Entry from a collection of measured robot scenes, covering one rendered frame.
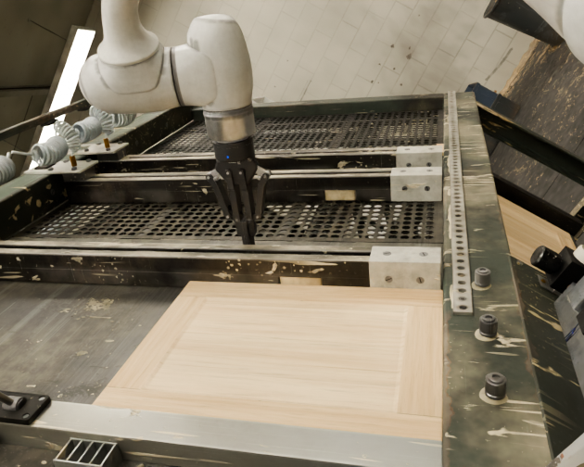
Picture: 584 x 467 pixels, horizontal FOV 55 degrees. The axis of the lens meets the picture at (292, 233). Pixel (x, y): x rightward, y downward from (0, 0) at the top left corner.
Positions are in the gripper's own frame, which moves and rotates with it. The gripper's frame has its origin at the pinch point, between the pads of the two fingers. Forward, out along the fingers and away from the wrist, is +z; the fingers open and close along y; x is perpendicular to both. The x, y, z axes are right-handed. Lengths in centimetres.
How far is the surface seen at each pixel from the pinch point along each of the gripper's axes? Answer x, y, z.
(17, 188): -25, 74, -1
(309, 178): -38.0, -4.3, 2.4
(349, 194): -38.2, -14.6, 6.9
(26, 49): -389, 351, -2
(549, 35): -419, -121, 25
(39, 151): -31, 69, -9
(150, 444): 50, -3, 4
